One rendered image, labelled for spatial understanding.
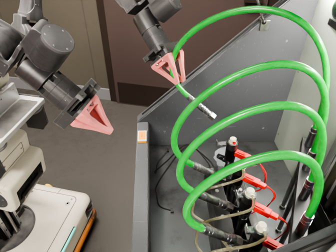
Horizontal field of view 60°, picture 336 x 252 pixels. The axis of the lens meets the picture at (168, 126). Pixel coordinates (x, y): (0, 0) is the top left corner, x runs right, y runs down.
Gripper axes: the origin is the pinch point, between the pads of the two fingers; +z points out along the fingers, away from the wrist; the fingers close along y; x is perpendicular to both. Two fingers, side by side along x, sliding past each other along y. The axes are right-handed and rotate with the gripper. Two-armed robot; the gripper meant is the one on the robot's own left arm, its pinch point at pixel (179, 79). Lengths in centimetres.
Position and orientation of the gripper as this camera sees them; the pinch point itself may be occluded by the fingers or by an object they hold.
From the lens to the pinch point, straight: 76.9
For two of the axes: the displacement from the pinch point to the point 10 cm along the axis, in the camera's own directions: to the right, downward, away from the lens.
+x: -6.4, 3.8, 6.7
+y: 5.9, -3.2, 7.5
